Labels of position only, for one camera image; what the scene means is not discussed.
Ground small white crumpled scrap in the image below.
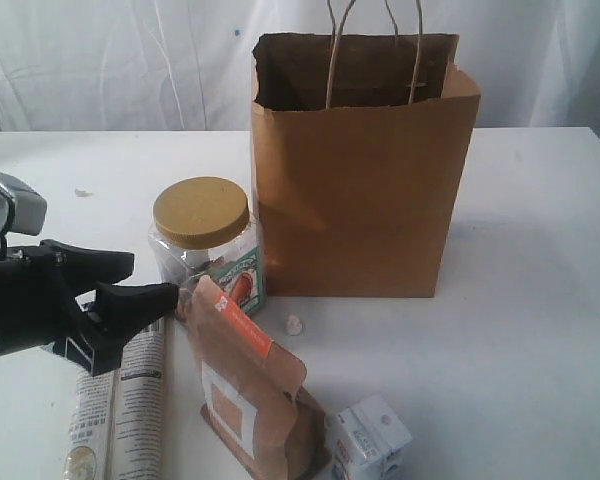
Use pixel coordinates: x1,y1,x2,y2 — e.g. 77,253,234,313
285,315,304,336

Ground tiny white paper scrap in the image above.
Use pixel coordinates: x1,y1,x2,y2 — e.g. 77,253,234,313
74,189,92,198

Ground brown kraft pouch orange label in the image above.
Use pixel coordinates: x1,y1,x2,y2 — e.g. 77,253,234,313
186,276,330,479

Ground clear jar gold lid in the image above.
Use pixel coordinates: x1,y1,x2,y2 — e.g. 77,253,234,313
148,176,266,324

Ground long noodle packet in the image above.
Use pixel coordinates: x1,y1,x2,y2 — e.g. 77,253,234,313
62,306,175,479

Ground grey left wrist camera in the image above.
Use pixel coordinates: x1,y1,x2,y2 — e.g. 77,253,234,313
0,172,47,237

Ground white backdrop sheet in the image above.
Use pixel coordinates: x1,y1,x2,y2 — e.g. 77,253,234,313
0,1,600,137

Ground brown paper shopping bag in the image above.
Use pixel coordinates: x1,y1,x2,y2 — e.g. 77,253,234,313
251,29,481,298

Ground small white milk carton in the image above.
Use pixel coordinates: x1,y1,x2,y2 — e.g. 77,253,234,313
325,394,413,480

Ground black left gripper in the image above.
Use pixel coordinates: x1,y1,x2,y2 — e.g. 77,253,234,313
0,239,179,376

